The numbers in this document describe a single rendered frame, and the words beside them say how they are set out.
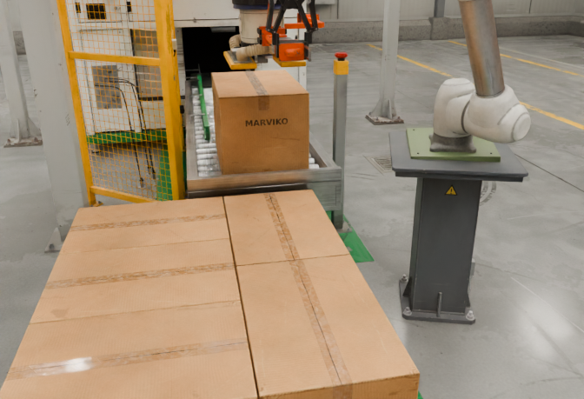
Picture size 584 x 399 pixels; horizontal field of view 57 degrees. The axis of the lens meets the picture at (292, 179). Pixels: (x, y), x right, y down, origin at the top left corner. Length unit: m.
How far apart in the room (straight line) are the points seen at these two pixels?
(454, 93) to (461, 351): 1.05
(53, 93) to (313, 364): 2.13
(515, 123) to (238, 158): 1.16
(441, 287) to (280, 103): 1.07
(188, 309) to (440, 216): 1.17
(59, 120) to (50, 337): 1.67
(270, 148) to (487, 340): 1.25
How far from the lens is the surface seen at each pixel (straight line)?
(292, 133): 2.44
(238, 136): 2.41
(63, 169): 3.19
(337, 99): 2.97
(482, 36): 1.95
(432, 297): 2.53
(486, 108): 2.06
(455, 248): 2.41
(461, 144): 2.27
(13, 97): 5.38
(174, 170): 3.19
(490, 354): 2.43
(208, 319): 1.59
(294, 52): 1.59
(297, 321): 1.56
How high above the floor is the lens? 1.47
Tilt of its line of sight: 22 degrees down
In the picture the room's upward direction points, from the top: straight up
